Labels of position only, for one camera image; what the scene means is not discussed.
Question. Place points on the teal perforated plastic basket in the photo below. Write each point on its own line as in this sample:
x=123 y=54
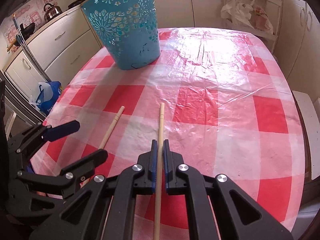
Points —
x=127 y=28

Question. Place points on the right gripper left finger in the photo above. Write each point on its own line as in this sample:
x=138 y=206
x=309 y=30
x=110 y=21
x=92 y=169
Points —
x=152 y=166

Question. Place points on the black wok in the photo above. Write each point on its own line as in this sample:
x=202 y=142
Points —
x=28 y=30

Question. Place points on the copper kettle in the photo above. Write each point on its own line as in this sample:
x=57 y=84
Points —
x=51 y=12

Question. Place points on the blue mop handle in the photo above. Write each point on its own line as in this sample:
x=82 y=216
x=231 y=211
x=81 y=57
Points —
x=28 y=52

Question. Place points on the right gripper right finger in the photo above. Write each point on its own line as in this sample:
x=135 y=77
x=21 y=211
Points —
x=168 y=167

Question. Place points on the wooden chopstick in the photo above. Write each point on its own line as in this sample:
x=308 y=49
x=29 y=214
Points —
x=111 y=128
x=158 y=192

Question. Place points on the blue white plastic bag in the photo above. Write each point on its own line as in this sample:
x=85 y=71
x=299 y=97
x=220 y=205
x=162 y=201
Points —
x=45 y=95

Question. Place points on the white stool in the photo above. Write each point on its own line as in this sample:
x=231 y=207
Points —
x=310 y=125

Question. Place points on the white rolling storage cart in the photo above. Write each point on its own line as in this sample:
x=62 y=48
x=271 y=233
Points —
x=259 y=17

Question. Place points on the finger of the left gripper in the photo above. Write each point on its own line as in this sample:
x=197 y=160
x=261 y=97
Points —
x=85 y=167
x=61 y=131

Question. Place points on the red white checkered tablecloth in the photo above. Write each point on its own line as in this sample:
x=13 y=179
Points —
x=228 y=109

